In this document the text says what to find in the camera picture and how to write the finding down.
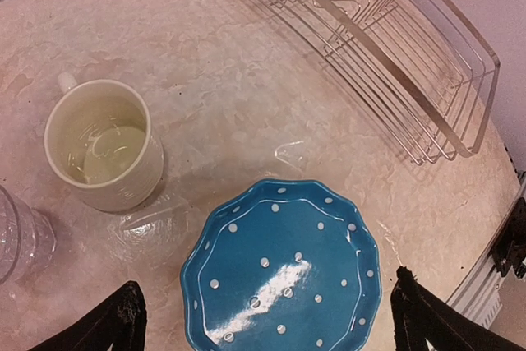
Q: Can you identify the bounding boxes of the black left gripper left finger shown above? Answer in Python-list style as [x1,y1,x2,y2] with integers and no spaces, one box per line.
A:
[33,281,147,350]

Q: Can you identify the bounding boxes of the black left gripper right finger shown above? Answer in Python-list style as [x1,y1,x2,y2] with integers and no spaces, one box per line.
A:
[390,266,522,351]

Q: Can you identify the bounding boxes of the blue polka dot plate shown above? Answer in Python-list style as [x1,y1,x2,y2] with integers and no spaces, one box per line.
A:
[180,179,382,350]

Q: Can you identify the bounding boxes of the metal wire dish rack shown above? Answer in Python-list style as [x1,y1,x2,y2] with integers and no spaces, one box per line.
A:
[257,0,500,164]

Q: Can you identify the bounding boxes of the clear glass tumbler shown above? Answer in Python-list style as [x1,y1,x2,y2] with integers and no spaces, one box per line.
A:
[1,186,57,284]

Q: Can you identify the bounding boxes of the white ribbed ceramic mug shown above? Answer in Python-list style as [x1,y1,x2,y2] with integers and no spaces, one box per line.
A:
[44,72,164,212]

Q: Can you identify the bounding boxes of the front aluminium rail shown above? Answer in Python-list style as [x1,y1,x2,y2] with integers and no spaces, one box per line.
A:
[447,175,525,329]

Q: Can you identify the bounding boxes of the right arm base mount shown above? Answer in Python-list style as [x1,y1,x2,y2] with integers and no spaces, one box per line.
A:
[491,197,525,279]

